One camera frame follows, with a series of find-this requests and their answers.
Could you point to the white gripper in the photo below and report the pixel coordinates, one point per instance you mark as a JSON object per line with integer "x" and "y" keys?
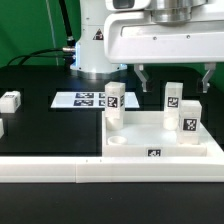
{"x": 165, "y": 31}

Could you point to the white square table top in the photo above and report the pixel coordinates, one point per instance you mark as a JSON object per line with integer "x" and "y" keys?
{"x": 143, "y": 135}

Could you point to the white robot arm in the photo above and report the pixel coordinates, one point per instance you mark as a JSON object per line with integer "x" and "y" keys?
{"x": 90, "y": 58}

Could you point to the white L-shaped obstacle fence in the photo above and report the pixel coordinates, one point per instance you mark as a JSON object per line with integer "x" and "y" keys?
{"x": 114, "y": 169}

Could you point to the white marker sheet with tags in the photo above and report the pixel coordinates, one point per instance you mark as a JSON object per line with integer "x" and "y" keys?
{"x": 88, "y": 100}

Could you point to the white part at left edge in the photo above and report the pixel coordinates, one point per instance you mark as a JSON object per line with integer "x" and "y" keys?
{"x": 1, "y": 128}

